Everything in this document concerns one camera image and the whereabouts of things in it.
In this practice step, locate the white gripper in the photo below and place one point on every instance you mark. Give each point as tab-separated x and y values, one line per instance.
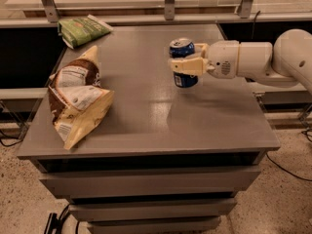
221	59

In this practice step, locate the blue pepsi can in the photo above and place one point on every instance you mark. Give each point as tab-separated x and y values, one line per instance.
181	48

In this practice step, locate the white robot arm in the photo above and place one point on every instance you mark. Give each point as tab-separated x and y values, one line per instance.
285	63

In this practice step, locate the grey drawer cabinet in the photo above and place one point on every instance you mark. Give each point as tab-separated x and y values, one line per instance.
163	158

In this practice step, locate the green chip bag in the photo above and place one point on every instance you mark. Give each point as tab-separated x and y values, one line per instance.
77	32

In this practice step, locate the yellow brown chip bag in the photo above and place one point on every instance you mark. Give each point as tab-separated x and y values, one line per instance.
78	102

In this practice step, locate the black plug bottom floor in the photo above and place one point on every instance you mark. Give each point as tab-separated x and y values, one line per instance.
55	223

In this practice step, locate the right metal bracket post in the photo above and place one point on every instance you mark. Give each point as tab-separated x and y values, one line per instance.
244	9

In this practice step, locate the metal bracket post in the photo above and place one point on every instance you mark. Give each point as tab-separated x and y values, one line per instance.
244	9
169	9
51	10

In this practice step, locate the middle metal bracket post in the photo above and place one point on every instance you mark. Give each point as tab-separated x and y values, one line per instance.
169	9

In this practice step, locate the left metal bracket post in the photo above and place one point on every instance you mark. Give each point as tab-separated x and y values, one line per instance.
51	10

